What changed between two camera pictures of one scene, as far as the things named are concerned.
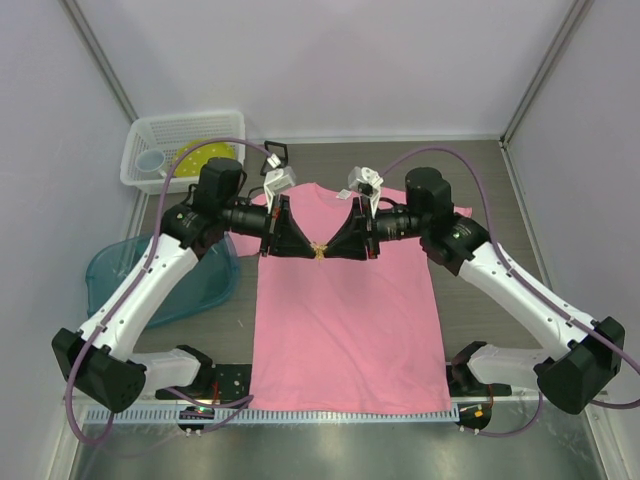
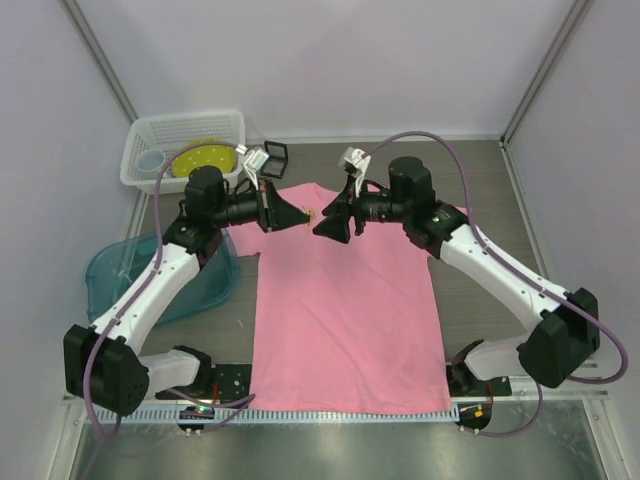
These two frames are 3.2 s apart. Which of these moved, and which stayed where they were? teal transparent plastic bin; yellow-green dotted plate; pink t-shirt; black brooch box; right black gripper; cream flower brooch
Moved: cream flower brooch; right black gripper
Stayed: teal transparent plastic bin; yellow-green dotted plate; black brooch box; pink t-shirt
